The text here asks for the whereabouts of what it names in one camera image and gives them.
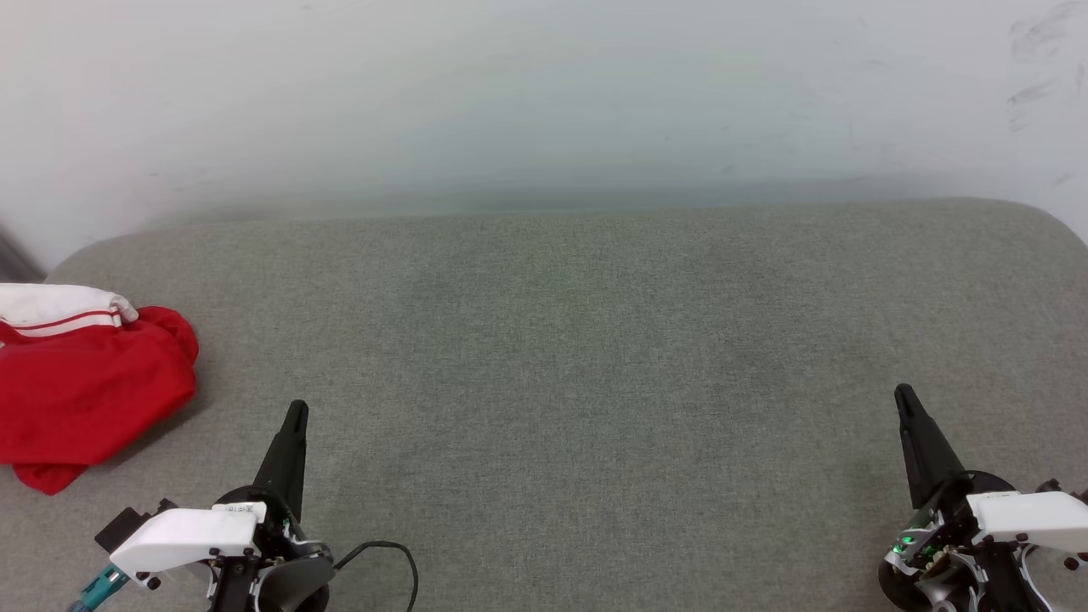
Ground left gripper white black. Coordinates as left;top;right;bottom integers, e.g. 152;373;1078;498
109;399;334;612

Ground red and white jersey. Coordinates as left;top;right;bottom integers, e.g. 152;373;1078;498
0;283;200;496

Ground left teal camera connector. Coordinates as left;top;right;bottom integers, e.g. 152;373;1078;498
66;565;130;612

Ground grey fabric sofa seat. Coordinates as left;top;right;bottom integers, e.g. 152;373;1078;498
0;197;1088;612

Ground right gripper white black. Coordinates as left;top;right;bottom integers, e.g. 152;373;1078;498
880;383;1088;612

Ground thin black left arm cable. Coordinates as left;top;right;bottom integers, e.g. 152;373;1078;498
333;541;419;612

